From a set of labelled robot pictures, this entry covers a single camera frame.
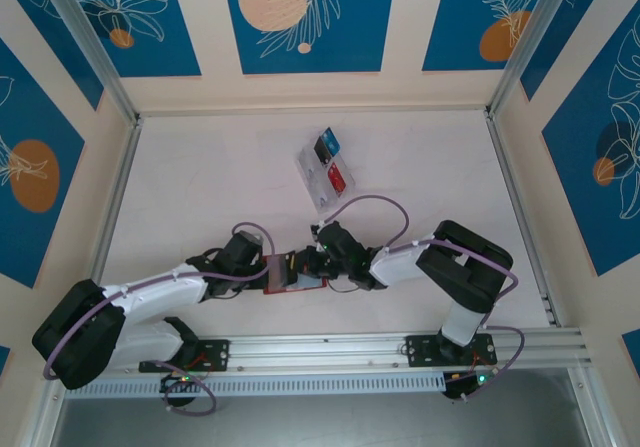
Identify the red card holder wallet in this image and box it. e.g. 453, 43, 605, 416
262, 252, 329, 296

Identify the red credit card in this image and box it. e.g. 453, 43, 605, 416
327, 163, 348, 197

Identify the clear acrylic card stand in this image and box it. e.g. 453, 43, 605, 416
296, 127, 359, 214

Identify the aluminium mounting rail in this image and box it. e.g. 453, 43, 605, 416
42, 327, 594, 377

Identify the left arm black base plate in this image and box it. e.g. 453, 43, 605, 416
138, 339, 231, 373

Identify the grey slotted cable duct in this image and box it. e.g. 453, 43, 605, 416
62, 372, 447, 399

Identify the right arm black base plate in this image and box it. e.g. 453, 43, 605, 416
403, 334, 499, 368

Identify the aluminium table side rail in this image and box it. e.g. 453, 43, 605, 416
484, 110, 560, 327
73, 116, 145, 338

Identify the aluminium frame leg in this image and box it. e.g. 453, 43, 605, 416
18, 374, 69, 447
567, 366, 620, 447

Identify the aluminium frame post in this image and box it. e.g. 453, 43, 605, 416
485, 0, 585, 118
37, 0, 142, 128

